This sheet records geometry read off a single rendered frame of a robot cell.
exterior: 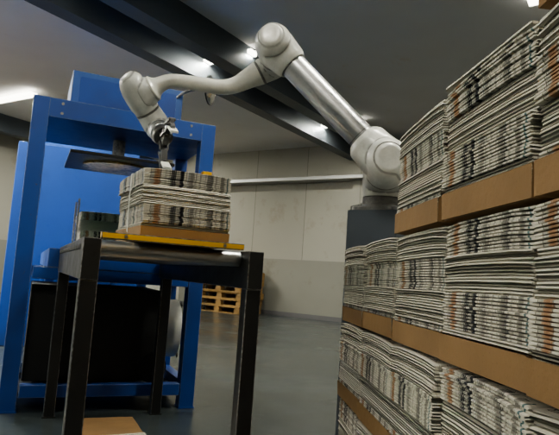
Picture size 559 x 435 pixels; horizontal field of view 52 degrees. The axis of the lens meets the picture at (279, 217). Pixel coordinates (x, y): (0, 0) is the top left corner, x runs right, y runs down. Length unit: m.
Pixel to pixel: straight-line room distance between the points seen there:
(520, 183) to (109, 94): 2.75
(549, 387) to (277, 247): 10.77
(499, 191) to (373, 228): 1.37
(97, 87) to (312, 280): 8.14
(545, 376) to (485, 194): 0.28
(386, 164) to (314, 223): 9.06
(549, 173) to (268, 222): 10.92
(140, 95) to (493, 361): 1.80
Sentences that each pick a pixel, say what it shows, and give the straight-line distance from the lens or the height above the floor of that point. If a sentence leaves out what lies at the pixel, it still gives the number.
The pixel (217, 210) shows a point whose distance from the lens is 1.82.
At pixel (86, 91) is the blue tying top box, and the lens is 3.29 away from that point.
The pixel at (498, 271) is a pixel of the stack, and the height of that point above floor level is 0.75.
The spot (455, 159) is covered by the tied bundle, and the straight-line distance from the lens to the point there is 0.96.
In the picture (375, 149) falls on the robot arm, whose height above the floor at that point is 1.18.
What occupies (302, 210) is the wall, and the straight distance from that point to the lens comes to 11.16.
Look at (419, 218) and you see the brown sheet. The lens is 1.12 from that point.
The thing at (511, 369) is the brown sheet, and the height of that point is 0.63.
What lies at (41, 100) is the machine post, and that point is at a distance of 3.14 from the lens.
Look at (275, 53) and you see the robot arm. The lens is 2.14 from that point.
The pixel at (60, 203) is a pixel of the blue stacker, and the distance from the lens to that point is 5.38.
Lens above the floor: 0.72
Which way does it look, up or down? 6 degrees up
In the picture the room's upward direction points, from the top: 4 degrees clockwise
